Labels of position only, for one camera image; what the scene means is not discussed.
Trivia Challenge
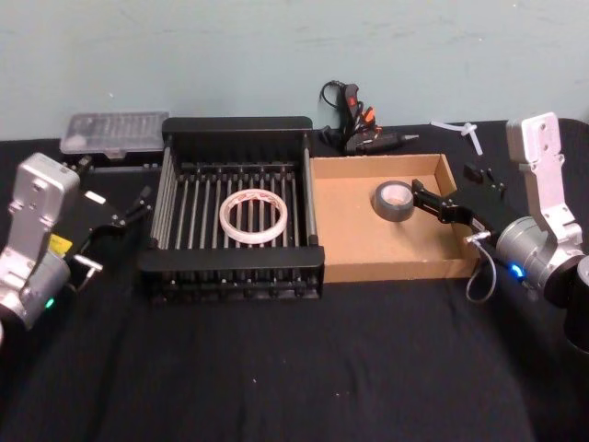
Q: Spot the black corded tool red switch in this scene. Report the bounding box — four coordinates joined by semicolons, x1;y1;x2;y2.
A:
318;80;421;156

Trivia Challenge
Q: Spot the small white three-armed plastic piece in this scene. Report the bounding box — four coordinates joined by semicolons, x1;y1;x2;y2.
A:
430;120;486;158

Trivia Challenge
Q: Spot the roll of white tape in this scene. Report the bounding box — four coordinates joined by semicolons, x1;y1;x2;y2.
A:
218;189;290;243

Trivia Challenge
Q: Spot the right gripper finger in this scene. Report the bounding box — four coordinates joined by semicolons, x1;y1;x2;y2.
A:
463;161;508;197
410;179;474;227

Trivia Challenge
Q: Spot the clear plastic case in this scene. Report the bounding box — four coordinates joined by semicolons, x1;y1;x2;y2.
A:
59;110;170;174

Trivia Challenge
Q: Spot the black rack with steel bars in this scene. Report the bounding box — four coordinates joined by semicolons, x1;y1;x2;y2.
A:
136;116;326;306

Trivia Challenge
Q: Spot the black table cloth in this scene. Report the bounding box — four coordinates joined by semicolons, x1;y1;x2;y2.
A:
0;117;589;442

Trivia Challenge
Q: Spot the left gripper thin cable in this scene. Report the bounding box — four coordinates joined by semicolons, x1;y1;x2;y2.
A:
68;255;105;292

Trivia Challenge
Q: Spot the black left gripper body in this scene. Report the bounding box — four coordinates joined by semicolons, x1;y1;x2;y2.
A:
47;183;126;271

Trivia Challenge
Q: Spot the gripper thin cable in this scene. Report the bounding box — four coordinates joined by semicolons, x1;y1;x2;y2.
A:
463;233;502;304
68;255;105;292

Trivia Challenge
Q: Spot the roll of silver tape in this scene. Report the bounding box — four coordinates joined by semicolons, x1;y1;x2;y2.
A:
371;180;416;226

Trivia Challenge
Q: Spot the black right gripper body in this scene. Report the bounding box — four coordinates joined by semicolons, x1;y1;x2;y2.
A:
458;182;513;237

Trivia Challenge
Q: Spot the shallow brown cardboard tray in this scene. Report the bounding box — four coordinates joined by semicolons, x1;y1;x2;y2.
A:
310;154;480;285

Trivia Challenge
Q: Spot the right gripper thin cable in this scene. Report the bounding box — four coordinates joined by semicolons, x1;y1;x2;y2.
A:
463;233;502;304

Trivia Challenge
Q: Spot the pale green wall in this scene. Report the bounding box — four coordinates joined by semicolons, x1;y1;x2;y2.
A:
0;0;589;142

